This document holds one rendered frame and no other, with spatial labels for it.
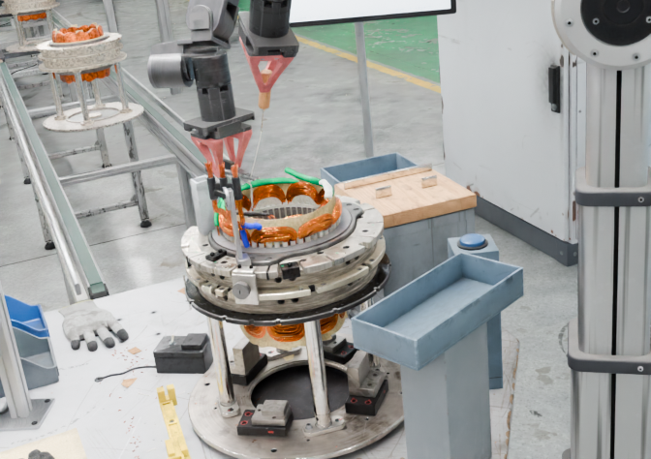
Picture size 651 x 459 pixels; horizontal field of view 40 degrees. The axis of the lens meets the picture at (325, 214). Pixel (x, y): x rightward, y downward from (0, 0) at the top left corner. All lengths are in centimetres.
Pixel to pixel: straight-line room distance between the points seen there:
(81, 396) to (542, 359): 185
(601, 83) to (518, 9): 251
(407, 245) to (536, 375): 158
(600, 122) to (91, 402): 98
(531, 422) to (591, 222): 162
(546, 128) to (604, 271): 240
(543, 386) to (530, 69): 134
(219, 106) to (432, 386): 55
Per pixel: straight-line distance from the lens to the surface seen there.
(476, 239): 145
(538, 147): 376
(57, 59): 348
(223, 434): 147
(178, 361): 168
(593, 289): 133
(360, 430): 143
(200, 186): 141
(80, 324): 190
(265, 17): 125
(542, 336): 329
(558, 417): 287
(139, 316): 194
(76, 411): 166
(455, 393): 126
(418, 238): 156
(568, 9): 115
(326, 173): 174
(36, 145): 351
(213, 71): 143
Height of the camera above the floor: 162
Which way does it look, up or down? 21 degrees down
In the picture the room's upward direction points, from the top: 6 degrees counter-clockwise
